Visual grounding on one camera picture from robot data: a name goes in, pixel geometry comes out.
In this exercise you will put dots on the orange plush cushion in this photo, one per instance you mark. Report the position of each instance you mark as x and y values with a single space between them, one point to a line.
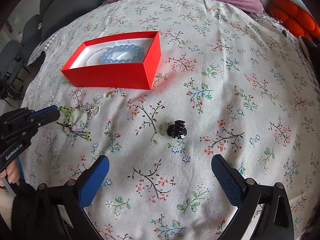
298 21

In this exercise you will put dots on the dark grey sofa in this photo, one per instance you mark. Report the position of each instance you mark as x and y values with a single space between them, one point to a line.
53 15

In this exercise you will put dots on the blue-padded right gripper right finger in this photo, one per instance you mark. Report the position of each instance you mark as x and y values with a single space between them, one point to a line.
275 221

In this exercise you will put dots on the small gold earring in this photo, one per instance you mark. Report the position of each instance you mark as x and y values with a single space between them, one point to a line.
110 94

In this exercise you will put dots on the dark brown blanket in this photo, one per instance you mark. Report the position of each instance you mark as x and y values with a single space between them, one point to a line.
311 52

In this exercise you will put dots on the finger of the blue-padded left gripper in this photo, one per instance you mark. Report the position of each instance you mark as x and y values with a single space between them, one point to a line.
44 116

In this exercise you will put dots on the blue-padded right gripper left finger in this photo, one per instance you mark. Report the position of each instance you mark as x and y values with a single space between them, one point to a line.
74 195

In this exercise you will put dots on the red jewelry box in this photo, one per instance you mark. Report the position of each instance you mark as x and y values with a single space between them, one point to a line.
127 60

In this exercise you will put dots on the person's left hand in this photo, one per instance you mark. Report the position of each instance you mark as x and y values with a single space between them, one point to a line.
12 172

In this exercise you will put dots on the black hair claw clip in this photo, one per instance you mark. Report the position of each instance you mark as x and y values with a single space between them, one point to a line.
177 130

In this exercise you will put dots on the floral bed sheet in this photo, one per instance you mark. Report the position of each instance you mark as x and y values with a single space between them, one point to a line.
239 81

